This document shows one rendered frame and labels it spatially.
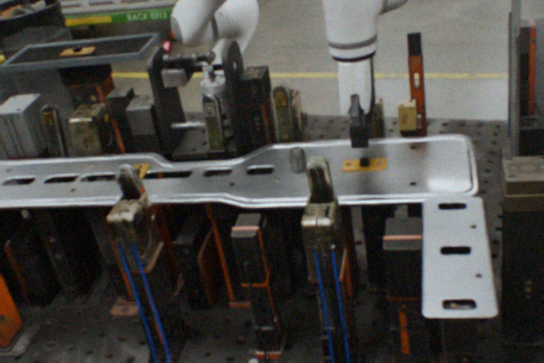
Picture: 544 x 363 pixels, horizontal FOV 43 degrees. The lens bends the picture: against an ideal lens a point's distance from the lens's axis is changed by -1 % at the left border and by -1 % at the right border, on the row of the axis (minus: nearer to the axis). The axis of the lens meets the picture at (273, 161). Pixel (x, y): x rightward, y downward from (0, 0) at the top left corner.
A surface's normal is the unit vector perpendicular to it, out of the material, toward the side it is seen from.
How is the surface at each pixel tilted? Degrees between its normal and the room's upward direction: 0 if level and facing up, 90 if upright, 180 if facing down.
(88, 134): 90
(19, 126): 90
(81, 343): 0
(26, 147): 90
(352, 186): 0
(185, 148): 0
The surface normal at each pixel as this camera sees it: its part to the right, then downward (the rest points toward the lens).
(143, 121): -0.18, 0.51
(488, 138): -0.15, -0.86
